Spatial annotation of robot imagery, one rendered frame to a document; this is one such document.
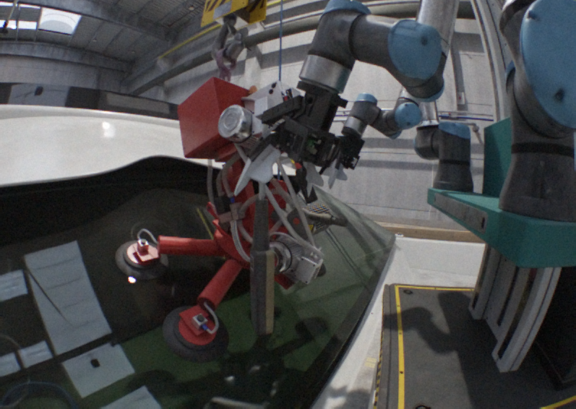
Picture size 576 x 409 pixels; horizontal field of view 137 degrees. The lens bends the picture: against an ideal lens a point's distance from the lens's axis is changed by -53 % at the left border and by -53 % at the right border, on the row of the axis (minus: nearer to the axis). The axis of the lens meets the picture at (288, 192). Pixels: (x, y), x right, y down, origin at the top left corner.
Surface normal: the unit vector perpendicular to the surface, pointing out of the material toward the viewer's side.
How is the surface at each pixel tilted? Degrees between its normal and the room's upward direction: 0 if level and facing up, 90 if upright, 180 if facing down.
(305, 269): 82
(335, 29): 100
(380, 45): 121
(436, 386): 0
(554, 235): 90
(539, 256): 90
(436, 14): 98
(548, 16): 97
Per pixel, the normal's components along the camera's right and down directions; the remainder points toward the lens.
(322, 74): -0.17, 0.35
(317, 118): -0.79, -0.02
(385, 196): -0.50, 0.07
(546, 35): -0.68, 0.18
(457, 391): 0.04, -0.99
